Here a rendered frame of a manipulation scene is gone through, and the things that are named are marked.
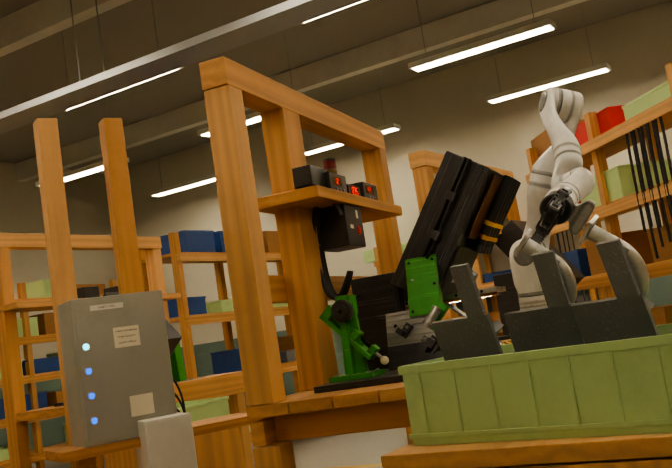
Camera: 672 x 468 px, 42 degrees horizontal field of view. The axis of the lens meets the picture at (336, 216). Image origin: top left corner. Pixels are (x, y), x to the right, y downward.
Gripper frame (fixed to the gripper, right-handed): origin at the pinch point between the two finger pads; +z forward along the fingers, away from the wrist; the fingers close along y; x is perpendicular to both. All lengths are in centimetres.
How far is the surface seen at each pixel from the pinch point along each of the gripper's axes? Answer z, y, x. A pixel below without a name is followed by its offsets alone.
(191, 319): -403, -419, -247
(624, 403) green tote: 36.6, -7.3, 29.6
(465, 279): 16.1, -13.1, -8.0
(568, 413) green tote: 35.5, -16.1, 22.6
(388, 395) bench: -13, -73, -14
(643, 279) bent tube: 19.0, 8.2, 22.1
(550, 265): 17.5, 0.3, 5.8
